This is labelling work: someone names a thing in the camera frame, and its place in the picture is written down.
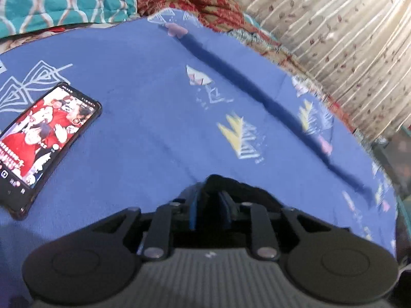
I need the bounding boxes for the black smartphone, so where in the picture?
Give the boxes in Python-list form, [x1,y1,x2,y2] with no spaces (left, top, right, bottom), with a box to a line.
[0,83,102,220]

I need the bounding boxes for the teal patterned blanket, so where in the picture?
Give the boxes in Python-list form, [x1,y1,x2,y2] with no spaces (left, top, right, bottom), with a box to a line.
[0,0,138,39]

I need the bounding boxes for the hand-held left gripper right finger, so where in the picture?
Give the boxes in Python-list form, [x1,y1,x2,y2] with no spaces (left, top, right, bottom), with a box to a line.
[218,191,333,260]

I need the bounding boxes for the black pants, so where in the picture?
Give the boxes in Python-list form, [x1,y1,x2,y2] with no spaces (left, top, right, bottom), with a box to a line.
[180,174,285,214]

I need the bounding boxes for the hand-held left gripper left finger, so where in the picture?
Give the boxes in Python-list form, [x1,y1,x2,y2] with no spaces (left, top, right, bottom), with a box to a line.
[91,185,207,260]

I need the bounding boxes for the beige leaf print curtain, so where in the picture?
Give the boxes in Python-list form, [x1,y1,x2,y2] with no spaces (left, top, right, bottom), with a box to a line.
[205,0,411,142]

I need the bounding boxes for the red floral blanket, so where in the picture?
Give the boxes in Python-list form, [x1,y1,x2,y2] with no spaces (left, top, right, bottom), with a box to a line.
[133,0,354,129]

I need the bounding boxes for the blue printed bedsheet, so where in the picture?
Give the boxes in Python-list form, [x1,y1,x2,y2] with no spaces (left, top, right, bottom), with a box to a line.
[0,9,400,302]

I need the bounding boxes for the dark furniture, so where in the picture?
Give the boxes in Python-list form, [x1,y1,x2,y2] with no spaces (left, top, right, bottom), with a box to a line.
[371,127,411,199]

